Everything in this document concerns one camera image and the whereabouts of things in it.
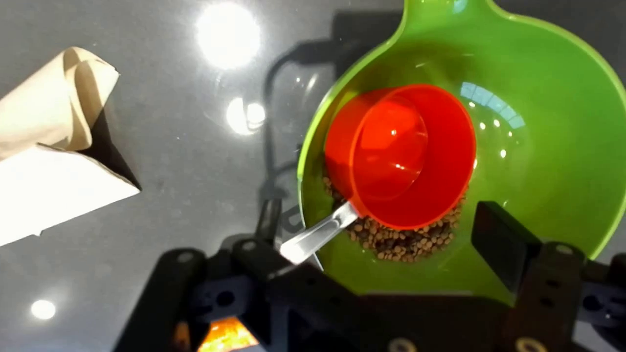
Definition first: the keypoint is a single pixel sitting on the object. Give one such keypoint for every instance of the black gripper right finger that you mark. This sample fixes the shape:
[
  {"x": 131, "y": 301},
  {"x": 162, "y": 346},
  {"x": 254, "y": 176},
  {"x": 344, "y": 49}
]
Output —
[{"x": 508, "y": 246}]

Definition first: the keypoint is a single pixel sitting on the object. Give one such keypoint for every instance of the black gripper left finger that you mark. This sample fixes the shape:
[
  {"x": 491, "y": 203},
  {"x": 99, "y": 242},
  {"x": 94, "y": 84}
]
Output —
[{"x": 162, "y": 293}]

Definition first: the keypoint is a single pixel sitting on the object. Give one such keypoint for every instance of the orange measuring cup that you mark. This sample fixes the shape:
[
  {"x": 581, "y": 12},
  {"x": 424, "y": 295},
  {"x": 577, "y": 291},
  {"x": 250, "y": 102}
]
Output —
[{"x": 403, "y": 156}]

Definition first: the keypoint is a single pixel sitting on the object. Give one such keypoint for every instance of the large lime green bowl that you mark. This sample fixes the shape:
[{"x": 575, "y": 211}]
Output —
[{"x": 553, "y": 162}]

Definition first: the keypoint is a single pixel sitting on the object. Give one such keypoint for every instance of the brown grain pile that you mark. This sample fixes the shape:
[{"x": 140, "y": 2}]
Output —
[{"x": 403, "y": 246}]

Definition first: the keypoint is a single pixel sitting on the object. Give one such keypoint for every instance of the beige paper bag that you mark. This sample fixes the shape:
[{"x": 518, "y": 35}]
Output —
[{"x": 45, "y": 188}]

